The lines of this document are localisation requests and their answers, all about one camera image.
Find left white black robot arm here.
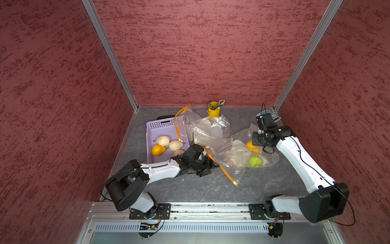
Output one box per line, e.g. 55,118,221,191
102,144,218,219

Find pens in cup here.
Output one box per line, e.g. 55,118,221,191
209,100,225,110

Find lilac perforated plastic basket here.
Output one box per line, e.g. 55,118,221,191
146,116,191,165

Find grey calculator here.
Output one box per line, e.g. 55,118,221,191
256,109,281,122

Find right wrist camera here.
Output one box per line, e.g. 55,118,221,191
256,113,277,132

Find beige round fruit bag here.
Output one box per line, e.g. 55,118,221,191
169,140,184,151

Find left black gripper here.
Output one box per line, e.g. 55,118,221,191
189,156,221,176

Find yellow pen cup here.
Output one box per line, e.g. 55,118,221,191
207,101,220,117

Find clear zip-top bag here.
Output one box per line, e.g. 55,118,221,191
206,124,280,186
174,104,231,146

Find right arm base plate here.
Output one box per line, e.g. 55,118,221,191
248,202,291,221

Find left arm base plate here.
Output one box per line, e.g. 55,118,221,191
129,203,171,221

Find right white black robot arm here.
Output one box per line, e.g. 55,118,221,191
252,126,350,223

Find aluminium front rail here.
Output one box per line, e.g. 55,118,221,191
86,202,308,222

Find yellow pear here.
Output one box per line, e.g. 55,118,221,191
151,144,167,157

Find yellow fruit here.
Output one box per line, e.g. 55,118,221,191
246,141,261,154

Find green pear in right bag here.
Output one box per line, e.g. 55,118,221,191
248,154,263,168

